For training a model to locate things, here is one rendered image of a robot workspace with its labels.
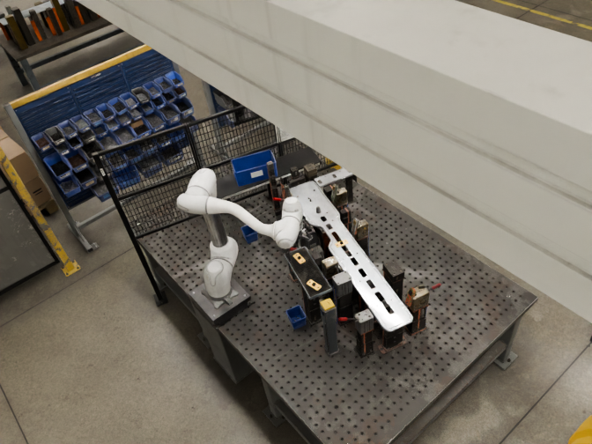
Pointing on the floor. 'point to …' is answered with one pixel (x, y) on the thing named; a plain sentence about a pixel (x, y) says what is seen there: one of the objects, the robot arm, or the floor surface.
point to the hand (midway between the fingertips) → (298, 252)
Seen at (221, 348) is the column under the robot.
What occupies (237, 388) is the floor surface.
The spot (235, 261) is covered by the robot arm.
